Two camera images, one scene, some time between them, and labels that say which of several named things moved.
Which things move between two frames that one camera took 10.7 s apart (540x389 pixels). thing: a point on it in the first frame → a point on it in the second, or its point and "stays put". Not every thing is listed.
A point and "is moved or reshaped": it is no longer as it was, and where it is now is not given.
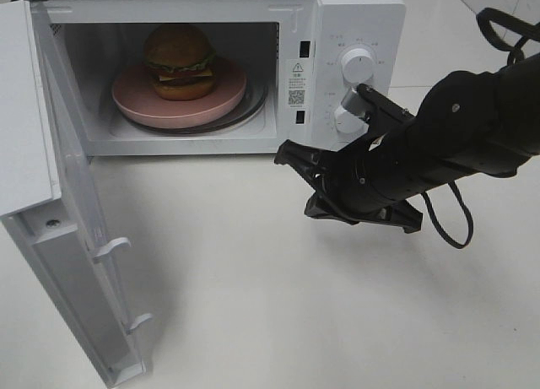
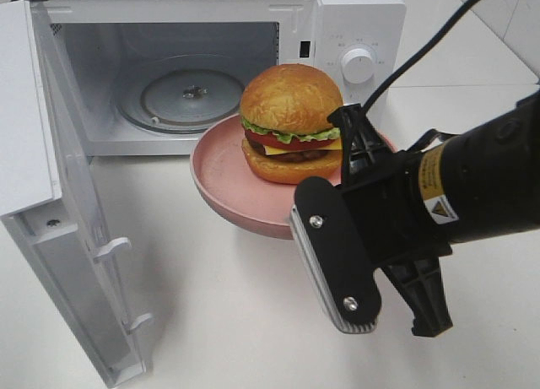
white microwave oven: x=219 y=70 stays put
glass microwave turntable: x=253 y=103 → x=180 y=94
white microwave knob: x=358 y=66 stays put
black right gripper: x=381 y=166 → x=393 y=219
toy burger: x=180 y=61 → x=288 y=137
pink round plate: x=135 y=97 is moved or reshaped
